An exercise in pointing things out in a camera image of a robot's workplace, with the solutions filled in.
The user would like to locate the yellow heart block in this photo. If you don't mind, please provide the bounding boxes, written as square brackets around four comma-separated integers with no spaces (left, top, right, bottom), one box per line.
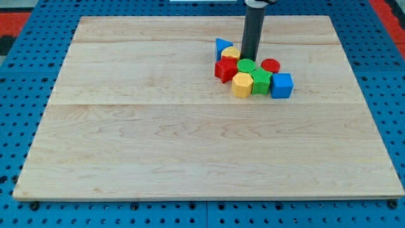
[221,46,240,61]

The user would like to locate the blue triangle block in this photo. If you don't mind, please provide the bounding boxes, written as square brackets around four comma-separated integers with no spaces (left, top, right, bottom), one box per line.
[215,38,233,61]

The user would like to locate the yellow hexagon block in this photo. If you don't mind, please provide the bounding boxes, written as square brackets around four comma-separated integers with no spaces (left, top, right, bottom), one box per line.
[232,72,254,98]

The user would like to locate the red pentagon block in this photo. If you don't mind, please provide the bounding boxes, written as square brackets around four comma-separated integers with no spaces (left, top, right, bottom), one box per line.
[215,57,238,84]

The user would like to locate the green cylinder block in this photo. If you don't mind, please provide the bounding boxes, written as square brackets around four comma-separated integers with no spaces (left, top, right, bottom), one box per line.
[237,59,256,73]

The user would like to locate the light wooden board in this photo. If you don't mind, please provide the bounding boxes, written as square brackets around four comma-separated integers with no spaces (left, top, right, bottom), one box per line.
[13,16,404,201]

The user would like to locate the green star block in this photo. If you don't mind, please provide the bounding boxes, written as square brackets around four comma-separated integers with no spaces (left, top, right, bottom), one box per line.
[250,67,273,95]

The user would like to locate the blue cube block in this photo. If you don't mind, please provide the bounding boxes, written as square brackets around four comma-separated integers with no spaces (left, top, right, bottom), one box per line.
[270,73,294,99]

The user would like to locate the red cylinder block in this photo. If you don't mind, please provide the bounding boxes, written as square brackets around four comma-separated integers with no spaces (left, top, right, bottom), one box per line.
[261,58,281,73]

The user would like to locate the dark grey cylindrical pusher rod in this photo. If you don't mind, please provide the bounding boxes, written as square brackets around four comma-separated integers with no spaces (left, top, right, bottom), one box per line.
[241,0,268,61]

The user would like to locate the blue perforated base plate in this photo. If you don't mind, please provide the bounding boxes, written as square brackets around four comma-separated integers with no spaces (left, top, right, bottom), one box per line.
[1,1,404,227]

